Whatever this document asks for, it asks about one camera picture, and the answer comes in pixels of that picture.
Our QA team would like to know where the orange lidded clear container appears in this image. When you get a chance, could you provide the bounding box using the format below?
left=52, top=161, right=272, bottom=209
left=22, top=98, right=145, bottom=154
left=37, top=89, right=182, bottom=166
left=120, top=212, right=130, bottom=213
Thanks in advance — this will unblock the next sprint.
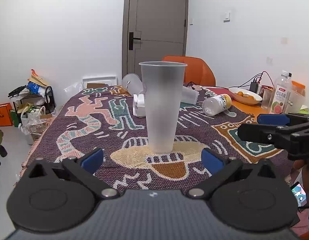
left=285, top=80, right=306, bottom=113

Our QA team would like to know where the guava juice bottle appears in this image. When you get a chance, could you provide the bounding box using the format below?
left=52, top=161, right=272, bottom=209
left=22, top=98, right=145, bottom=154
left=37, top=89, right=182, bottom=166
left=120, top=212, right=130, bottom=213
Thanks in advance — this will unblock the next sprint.
left=268, top=70, right=292, bottom=114

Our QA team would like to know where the orange shopping bag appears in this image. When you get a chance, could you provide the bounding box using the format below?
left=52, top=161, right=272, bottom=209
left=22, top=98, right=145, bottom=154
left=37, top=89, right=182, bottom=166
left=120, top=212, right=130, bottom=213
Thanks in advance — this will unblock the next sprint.
left=0, top=103, right=12, bottom=127

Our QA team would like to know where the smartphone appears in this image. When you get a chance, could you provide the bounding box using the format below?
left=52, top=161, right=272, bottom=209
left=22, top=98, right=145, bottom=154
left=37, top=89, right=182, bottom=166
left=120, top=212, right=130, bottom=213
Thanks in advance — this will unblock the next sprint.
left=291, top=181, right=307, bottom=207

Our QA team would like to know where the person's right hand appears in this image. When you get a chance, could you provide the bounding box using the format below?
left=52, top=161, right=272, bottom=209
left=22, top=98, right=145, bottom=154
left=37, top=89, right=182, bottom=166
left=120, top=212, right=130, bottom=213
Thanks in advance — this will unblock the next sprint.
left=293, top=160, right=309, bottom=204

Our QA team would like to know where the black storage rack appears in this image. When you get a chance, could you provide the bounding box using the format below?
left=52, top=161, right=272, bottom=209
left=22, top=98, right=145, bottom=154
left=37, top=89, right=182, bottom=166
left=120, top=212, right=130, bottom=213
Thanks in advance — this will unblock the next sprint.
left=8, top=86, right=56, bottom=115

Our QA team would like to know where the small frosted plastic cup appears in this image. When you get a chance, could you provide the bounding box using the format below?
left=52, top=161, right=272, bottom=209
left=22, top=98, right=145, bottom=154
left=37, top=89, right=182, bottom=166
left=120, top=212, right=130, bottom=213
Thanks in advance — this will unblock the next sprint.
left=122, top=73, right=143, bottom=95

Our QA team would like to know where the black cable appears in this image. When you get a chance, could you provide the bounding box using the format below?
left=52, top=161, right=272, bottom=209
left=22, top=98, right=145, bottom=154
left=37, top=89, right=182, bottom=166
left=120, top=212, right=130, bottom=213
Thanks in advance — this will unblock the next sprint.
left=235, top=70, right=275, bottom=90

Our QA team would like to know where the white plastic bag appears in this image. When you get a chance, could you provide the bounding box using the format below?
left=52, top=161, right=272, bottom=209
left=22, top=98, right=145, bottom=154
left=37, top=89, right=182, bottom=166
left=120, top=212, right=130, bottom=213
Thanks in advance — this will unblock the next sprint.
left=18, top=103, right=55, bottom=145

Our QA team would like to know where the grey door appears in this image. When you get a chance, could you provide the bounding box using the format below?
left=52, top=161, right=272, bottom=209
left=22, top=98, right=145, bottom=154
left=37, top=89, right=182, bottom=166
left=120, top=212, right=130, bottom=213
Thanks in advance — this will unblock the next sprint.
left=122, top=0, right=188, bottom=75

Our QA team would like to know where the clear drinking glass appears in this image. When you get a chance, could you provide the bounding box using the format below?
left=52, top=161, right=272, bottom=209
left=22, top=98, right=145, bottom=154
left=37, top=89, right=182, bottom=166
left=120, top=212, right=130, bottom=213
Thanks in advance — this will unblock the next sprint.
left=261, top=88, right=272, bottom=110

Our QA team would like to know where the white framed board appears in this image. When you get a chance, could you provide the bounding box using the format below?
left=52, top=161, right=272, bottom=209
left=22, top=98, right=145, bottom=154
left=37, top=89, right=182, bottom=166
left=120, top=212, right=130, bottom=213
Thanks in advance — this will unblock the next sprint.
left=82, top=76, right=118, bottom=88

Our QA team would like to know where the orange leather chair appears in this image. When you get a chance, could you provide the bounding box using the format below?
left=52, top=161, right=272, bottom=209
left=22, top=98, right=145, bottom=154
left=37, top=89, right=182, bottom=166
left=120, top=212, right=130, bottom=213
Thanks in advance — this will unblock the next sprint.
left=162, top=55, right=216, bottom=86

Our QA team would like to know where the tall frosted plastic cup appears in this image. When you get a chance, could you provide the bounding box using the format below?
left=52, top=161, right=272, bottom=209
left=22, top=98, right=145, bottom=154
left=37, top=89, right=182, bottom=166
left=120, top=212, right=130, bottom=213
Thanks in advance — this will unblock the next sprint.
left=139, top=61, right=187, bottom=154

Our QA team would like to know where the grey translucent lying cup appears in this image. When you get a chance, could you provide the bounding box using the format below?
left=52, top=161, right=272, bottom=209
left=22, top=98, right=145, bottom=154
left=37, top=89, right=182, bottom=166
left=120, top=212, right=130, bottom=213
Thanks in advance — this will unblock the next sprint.
left=181, top=86, right=199, bottom=105

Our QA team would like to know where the patterned woven table blanket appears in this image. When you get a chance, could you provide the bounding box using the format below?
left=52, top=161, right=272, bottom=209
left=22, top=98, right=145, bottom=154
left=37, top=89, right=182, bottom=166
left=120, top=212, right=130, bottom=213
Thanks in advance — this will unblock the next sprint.
left=22, top=86, right=292, bottom=191

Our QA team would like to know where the black door handle lock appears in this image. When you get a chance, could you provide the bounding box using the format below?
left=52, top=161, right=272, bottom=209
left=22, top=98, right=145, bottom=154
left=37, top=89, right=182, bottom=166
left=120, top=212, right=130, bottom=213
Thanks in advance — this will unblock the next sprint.
left=129, top=32, right=142, bottom=50

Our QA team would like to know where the white wall switch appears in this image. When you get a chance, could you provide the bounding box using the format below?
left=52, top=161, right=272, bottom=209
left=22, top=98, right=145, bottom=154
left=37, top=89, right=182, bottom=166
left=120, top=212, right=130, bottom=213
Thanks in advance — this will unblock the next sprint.
left=223, top=11, right=231, bottom=23

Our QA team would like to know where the cream fruit bowl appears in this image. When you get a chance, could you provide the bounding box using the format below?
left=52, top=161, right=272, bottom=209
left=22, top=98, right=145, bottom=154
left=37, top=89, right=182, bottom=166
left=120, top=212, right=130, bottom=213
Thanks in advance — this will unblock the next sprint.
left=228, top=87, right=262, bottom=106

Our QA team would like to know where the vitamin C plastic bottle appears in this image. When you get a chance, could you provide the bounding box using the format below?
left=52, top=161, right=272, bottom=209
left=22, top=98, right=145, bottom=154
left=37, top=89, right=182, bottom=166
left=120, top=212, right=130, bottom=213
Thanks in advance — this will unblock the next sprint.
left=202, top=94, right=232, bottom=116

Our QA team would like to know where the black power adapter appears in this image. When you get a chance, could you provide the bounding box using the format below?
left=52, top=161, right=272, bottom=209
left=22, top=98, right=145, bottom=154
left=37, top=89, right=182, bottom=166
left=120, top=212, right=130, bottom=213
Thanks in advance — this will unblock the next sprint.
left=249, top=81, right=260, bottom=94

